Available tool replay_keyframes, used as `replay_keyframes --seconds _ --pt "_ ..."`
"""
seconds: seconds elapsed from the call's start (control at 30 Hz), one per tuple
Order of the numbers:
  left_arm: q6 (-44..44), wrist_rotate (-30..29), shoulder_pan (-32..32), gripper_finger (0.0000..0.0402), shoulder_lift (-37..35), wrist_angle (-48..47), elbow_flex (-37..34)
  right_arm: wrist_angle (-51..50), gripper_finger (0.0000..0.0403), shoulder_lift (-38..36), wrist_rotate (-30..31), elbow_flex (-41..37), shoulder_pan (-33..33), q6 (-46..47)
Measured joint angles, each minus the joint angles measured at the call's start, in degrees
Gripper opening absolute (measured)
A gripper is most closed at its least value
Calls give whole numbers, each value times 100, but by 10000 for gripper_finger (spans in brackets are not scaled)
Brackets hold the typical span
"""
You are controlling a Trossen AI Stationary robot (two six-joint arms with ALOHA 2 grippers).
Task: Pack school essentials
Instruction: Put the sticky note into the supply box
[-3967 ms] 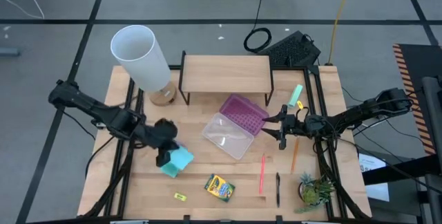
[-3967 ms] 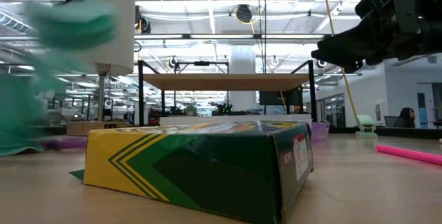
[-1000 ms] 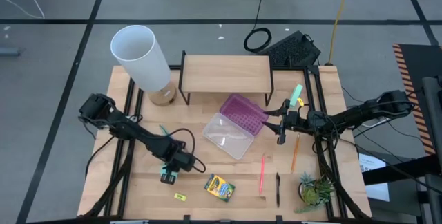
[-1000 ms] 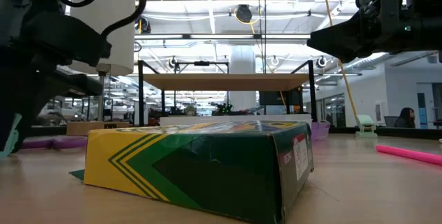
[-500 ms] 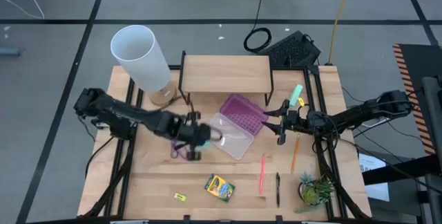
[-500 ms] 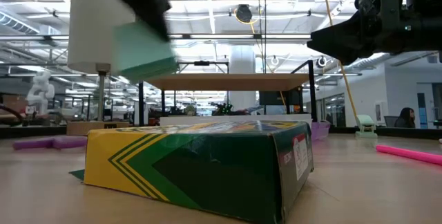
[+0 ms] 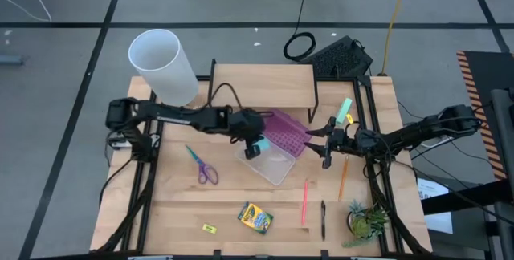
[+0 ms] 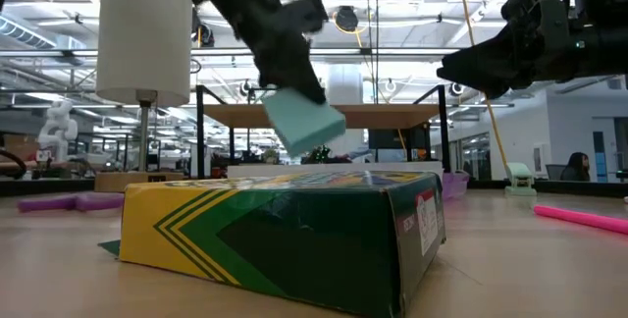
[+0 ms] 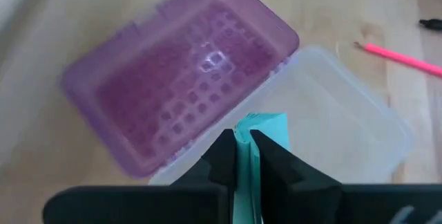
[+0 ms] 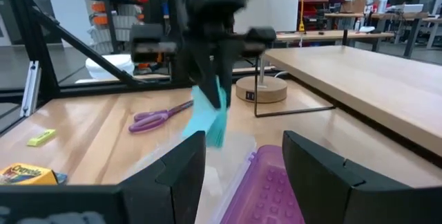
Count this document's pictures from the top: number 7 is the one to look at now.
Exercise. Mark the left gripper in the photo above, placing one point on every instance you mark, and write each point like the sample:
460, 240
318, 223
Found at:
247, 125

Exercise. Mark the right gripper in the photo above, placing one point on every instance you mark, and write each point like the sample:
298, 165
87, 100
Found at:
341, 143

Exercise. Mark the purple plastic basket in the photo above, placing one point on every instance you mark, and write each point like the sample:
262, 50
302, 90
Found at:
287, 131

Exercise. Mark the clear plastic pencil box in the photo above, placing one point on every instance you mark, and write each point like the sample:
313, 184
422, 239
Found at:
273, 165

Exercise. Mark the orange pencil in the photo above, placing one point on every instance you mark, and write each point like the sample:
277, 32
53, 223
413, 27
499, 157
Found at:
343, 177

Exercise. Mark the pink pen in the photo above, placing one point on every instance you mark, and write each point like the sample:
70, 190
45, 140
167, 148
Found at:
304, 204

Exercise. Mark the black pen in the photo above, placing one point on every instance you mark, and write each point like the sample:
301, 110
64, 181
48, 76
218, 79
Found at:
323, 220

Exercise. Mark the crayon box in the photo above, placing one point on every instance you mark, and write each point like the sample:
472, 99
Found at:
255, 218

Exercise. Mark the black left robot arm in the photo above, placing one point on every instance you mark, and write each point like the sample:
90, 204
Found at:
176, 113

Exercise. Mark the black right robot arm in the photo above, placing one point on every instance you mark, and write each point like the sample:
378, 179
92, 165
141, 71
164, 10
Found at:
401, 135

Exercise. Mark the mint green stapler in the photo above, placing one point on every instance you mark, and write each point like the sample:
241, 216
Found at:
344, 110

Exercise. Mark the wooden shelf riser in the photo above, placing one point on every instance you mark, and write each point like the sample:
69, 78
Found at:
261, 85

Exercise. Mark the black perforated computer box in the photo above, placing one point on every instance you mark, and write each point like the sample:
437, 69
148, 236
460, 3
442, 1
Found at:
341, 57

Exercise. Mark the potted succulent plant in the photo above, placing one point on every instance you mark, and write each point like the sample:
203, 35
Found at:
365, 224

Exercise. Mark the small yellow eraser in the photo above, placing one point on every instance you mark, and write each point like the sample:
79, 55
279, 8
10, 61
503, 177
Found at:
209, 228

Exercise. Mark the white shade table lamp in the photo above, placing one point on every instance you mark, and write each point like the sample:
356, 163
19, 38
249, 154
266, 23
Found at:
168, 71

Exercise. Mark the white paper sheet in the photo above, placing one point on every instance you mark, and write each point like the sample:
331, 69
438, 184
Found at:
431, 189

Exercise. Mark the black metal beam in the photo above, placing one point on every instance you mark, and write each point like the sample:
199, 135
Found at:
462, 200

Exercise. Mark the large hazard striped black mat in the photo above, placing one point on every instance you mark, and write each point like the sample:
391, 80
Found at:
486, 71

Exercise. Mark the gray floor bar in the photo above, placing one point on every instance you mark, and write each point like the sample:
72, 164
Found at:
10, 60

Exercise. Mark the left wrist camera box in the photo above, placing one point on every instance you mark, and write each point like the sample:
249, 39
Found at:
252, 153

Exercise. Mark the black metal table frame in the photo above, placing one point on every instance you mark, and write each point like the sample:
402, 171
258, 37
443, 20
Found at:
364, 81

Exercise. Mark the gray metal post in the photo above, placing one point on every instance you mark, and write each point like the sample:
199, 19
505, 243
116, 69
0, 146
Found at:
504, 151

